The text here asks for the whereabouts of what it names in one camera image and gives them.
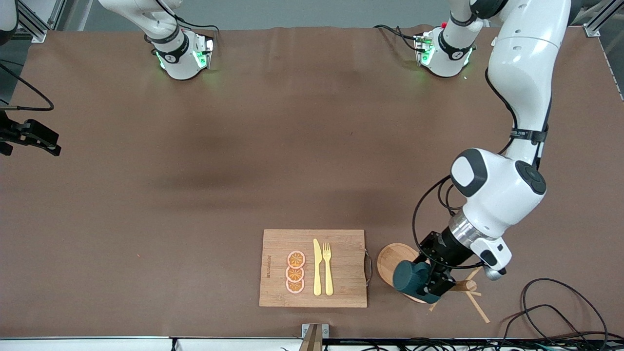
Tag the brown table mat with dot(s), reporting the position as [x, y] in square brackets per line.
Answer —
[195, 219]

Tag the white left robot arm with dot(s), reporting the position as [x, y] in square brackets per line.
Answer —
[521, 73]

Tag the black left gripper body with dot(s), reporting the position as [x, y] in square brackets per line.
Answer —
[449, 252]

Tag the wooden mug tree stand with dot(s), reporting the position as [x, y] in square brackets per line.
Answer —
[390, 258]

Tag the bamboo cutting board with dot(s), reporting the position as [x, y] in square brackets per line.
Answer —
[346, 273]

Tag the yellow plastic knife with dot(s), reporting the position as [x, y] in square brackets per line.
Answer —
[317, 273]

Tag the orange fruit slice toy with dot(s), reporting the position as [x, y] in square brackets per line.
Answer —
[294, 274]
[296, 259]
[295, 286]

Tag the yellow plastic fork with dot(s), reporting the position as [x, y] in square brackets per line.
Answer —
[328, 278]

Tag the grey metal bracket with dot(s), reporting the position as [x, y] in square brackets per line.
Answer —
[307, 329]

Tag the teal cup yellow inside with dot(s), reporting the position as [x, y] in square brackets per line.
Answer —
[410, 278]

